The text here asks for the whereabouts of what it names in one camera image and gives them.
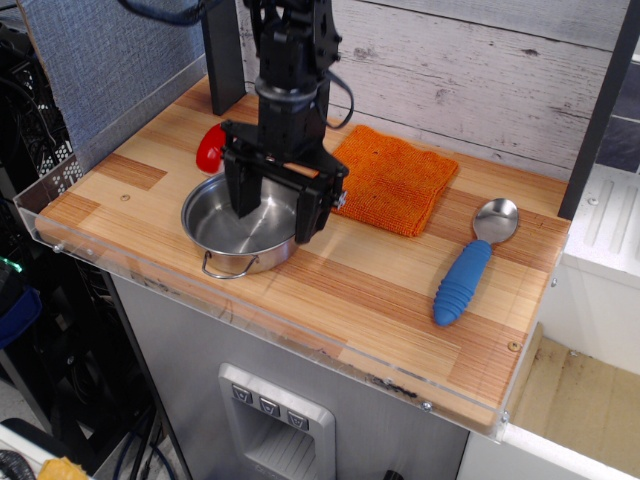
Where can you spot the blue handled metal spoon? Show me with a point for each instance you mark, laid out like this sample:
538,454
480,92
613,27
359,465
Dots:
495,222

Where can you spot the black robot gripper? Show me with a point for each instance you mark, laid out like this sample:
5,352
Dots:
286,146

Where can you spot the clear acrylic table guard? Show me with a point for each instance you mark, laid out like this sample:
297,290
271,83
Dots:
356,297

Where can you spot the red and white toy sushi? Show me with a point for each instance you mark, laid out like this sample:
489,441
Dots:
209,153

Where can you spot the black vertical post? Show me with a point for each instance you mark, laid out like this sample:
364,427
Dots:
223,55

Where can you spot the grey toy fridge cabinet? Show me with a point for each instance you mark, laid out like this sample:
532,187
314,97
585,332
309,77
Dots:
241,407

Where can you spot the stainless steel pan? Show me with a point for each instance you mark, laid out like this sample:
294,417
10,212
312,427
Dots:
235,247

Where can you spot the dark right frame post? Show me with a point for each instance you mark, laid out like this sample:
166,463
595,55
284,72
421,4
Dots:
612,84

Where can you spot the white toy sink unit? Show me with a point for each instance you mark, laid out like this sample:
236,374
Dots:
575,412

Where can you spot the orange knitted cloth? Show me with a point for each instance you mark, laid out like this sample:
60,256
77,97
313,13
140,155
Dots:
391,184

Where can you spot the blue fabric panel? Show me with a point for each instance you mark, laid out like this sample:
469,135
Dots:
110,70

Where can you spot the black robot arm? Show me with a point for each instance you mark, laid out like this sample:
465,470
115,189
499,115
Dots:
296,43

